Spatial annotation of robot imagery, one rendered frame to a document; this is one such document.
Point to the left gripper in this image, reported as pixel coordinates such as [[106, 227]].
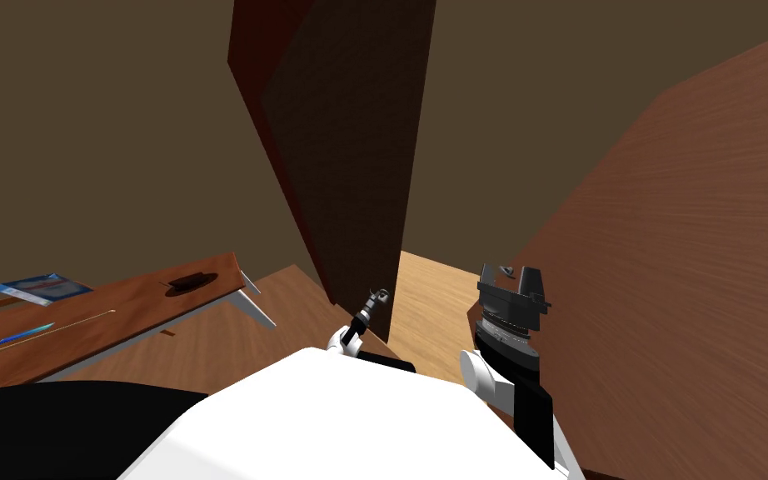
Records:
[[369, 306]]

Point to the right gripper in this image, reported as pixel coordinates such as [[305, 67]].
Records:
[[510, 303]]

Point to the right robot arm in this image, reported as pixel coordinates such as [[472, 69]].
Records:
[[490, 383]]

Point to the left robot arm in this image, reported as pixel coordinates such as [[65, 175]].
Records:
[[352, 330]]

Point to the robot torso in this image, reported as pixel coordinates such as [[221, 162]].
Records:
[[331, 426]]

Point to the dark brown door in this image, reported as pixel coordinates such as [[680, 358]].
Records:
[[351, 153]]

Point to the brown wooden door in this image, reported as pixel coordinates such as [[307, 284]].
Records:
[[677, 286]]

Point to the small black flat object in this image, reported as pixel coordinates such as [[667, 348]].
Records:
[[191, 281]]

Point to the brown desk with white legs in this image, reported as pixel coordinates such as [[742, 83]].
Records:
[[111, 320]]

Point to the long thin wooden pencil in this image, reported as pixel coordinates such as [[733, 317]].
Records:
[[57, 328]]

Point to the blue and white book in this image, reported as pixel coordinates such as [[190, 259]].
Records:
[[43, 288]]

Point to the blue pen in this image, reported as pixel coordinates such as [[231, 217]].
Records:
[[24, 333]]

